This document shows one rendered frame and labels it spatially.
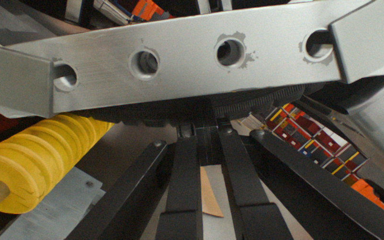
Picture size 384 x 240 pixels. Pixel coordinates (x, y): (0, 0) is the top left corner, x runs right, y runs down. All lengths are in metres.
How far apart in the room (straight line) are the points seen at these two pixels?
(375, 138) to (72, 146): 0.41
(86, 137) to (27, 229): 0.31
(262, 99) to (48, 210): 0.49
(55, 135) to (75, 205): 0.37
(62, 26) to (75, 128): 0.10
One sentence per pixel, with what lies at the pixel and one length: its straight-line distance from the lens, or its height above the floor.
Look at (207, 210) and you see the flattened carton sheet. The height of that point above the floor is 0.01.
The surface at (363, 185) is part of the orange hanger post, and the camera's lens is 4.26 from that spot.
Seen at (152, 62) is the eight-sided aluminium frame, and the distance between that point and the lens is 0.16.
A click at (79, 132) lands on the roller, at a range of 0.24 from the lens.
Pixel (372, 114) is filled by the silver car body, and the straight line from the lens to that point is 0.37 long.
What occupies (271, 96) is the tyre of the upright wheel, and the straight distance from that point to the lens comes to 0.21.
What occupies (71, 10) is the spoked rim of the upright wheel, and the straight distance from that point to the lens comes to 0.24.
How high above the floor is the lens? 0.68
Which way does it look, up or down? 17 degrees down
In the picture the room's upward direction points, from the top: 40 degrees clockwise
